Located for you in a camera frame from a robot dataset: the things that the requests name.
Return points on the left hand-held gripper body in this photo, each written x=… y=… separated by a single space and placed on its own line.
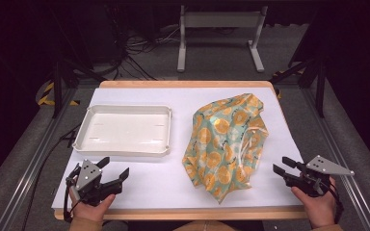
x=88 y=179

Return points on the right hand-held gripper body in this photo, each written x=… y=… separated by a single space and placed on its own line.
x=311 y=183

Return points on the white plastic tray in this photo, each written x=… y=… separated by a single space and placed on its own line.
x=125 y=131

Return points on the person's right hand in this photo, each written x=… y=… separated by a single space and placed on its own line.
x=321 y=208

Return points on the person's left hand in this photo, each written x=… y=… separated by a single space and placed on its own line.
x=88 y=212

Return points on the white table mat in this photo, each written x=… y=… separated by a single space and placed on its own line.
x=160 y=183

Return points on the black stand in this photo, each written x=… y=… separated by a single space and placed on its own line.
x=57 y=86
x=319 y=86

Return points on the yellow black hazard tape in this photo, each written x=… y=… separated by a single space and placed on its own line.
x=45 y=96

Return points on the person's tan lap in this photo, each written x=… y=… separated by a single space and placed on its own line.
x=205 y=226

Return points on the wooden table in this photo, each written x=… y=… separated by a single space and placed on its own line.
x=186 y=84

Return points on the grey metal stand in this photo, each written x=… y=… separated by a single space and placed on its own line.
x=220 y=20

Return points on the aluminium rail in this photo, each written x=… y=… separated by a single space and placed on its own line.
x=340 y=160
x=29 y=173

